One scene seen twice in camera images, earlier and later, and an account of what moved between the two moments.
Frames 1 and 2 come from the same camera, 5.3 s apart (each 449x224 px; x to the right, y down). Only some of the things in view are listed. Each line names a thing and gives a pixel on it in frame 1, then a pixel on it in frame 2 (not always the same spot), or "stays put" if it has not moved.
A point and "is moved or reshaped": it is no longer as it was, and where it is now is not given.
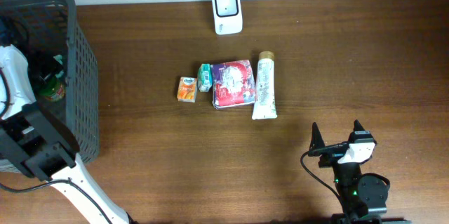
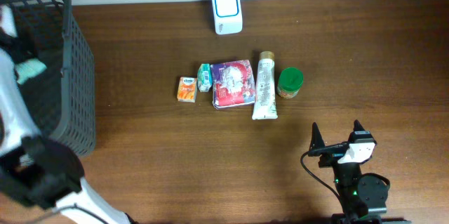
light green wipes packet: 59,57 is moved or reshaped
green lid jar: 52,88 → 290,78
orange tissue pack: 187,90 stays put
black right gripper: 317,147 stays put
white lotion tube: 265,100 stays put
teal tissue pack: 205,78 stays put
